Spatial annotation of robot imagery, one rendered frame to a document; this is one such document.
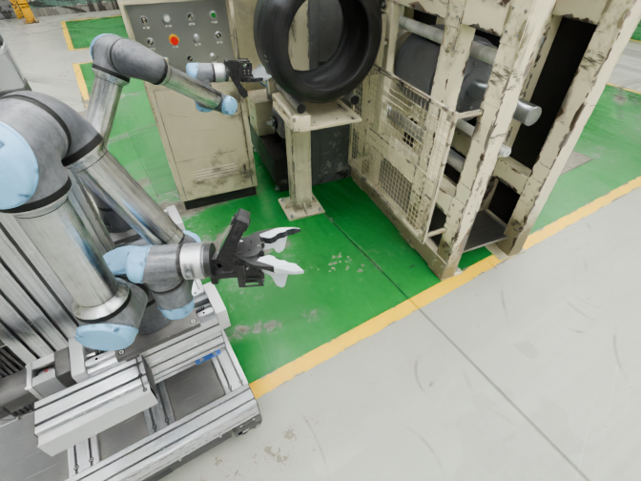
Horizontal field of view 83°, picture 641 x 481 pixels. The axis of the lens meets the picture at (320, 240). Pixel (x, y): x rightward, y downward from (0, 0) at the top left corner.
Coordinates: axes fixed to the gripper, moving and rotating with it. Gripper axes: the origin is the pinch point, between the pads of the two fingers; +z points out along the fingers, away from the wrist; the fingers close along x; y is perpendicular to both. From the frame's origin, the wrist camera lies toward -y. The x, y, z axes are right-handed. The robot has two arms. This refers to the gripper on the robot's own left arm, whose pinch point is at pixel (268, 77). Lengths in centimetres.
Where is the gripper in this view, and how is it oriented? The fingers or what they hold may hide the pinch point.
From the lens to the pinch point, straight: 182.3
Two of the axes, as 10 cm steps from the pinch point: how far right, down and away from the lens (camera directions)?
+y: 1.1, -7.7, -6.3
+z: 9.2, -1.6, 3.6
